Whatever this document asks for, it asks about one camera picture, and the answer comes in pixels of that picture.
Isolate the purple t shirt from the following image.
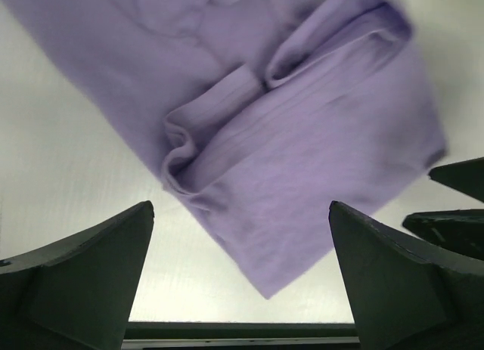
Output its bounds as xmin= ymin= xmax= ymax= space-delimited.
xmin=2 ymin=0 xmax=446 ymax=298

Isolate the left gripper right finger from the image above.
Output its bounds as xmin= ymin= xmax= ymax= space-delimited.
xmin=329 ymin=202 xmax=483 ymax=349

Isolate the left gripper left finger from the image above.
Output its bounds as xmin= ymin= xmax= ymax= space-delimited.
xmin=1 ymin=201 xmax=154 ymax=349

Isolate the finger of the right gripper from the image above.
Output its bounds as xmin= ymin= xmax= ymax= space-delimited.
xmin=429 ymin=157 xmax=484 ymax=203
xmin=402 ymin=209 xmax=483 ymax=260

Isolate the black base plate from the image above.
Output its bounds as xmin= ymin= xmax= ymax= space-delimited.
xmin=122 ymin=322 xmax=361 ymax=349

